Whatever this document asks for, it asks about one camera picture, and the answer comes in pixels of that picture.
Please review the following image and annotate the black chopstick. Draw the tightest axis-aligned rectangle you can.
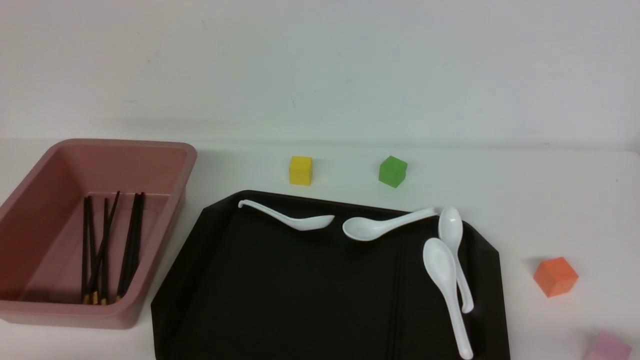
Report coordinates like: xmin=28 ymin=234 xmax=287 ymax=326
xmin=86 ymin=195 xmax=99 ymax=305
xmin=115 ymin=193 xmax=140 ymax=302
xmin=387 ymin=241 xmax=406 ymax=360
xmin=83 ymin=191 xmax=121 ymax=305
xmin=124 ymin=192 xmax=146 ymax=296
xmin=80 ymin=197 xmax=89 ymax=305
xmin=100 ymin=198 xmax=111 ymax=306

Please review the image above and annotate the yellow cube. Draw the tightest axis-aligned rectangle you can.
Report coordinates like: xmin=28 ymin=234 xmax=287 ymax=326
xmin=289 ymin=156 xmax=313 ymax=186

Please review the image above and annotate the white spoon far left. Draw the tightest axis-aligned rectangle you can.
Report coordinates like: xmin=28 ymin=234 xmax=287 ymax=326
xmin=237 ymin=199 xmax=335 ymax=231

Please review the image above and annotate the white spoon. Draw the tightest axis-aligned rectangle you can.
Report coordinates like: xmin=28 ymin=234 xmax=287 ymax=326
xmin=438 ymin=206 xmax=474 ymax=314
xmin=237 ymin=199 xmax=335 ymax=231
xmin=422 ymin=237 xmax=474 ymax=360
xmin=342 ymin=207 xmax=438 ymax=242

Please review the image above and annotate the white spoon centre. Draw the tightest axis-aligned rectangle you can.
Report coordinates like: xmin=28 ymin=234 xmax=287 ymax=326
xmin=342 ymin=207 xmax=438 ymax=242

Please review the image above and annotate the green cube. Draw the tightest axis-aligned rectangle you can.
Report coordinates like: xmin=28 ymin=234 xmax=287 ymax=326
xmin=378 ymin=155 xmax=409 ymax=188

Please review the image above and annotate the black plastic tray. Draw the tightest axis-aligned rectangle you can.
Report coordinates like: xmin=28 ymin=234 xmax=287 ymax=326
xmin=150 ymin=190 xmax=512 ymax=360

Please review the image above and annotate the white spoon upper right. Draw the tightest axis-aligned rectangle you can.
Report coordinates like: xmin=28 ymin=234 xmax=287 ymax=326
xmin=438 ymin=206 xmax=474 ymax=314

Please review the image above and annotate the white spoon lower right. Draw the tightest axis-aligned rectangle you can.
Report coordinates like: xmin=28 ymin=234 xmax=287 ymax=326
xmin=422 ymin=237 xmax=474 ymax=360

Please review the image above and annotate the pink plastic bin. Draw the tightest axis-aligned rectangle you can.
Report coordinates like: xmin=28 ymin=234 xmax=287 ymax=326
xmin=0 ymin=139 xmax=197 ymax=330

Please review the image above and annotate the orange cube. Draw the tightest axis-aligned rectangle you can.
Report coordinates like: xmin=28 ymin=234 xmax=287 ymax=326
xmin=533 ymin=256 xmax=579 ymax=297

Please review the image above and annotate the pink cube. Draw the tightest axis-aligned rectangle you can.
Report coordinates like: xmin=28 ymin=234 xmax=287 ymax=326
xmin=583 ymin=331 xmax=633 ymax=360

